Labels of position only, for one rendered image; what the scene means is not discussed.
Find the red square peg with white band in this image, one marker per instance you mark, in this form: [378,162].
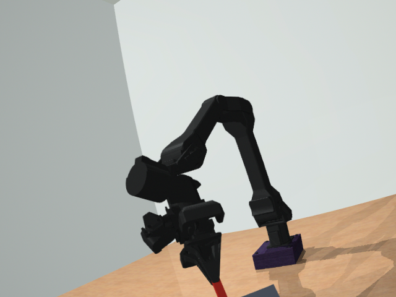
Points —
[219,289]

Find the grey metal panel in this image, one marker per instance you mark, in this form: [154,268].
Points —
[269,291]

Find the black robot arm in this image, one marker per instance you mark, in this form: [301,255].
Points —
[164,180]

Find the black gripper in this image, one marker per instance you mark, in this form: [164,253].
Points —
[201,243]

